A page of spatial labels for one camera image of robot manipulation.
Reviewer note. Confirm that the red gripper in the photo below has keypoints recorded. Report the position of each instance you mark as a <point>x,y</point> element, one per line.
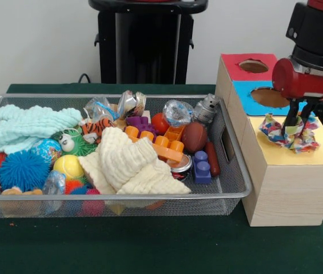
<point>307,82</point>

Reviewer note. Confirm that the colourful dotted cloth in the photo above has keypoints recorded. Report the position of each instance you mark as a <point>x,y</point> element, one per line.
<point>275,134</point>

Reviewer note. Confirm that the cream muslin cloth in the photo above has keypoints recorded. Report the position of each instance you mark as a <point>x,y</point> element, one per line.
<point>121,160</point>

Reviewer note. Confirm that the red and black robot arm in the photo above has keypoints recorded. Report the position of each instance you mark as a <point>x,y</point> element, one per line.
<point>315,34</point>

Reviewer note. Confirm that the wooden box with three holes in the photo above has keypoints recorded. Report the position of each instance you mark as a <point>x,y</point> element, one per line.
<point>292,194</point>

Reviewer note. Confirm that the silver toy robot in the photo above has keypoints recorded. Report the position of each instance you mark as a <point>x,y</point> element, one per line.
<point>205,112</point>

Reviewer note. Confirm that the brown toy football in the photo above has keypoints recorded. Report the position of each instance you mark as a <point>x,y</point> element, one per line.
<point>194,137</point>

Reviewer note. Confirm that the crumpled clear plastic packet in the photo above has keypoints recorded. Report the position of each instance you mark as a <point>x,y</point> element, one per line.
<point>177,112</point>

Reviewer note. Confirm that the orange toy building block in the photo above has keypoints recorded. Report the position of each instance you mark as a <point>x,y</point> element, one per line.
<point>164,145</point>

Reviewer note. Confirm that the dark green tablecloth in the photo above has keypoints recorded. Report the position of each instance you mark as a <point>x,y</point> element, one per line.
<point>149,245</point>

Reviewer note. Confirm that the tiger plush toy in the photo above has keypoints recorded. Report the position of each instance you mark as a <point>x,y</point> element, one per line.
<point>97,127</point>

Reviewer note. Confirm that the yellow tennis ball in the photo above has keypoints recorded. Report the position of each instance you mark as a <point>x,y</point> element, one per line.
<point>68,168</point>

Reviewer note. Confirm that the globe print ball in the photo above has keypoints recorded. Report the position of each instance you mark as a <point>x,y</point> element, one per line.
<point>47,151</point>

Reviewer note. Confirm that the mint green muslin cloth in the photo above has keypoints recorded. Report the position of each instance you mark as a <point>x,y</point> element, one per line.
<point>27,125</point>

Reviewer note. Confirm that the blue spiky rubber ball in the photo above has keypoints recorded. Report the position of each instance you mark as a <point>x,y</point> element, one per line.
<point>22,171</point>

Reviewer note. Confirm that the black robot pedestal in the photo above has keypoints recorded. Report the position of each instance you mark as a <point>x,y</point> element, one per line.
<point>138,42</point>

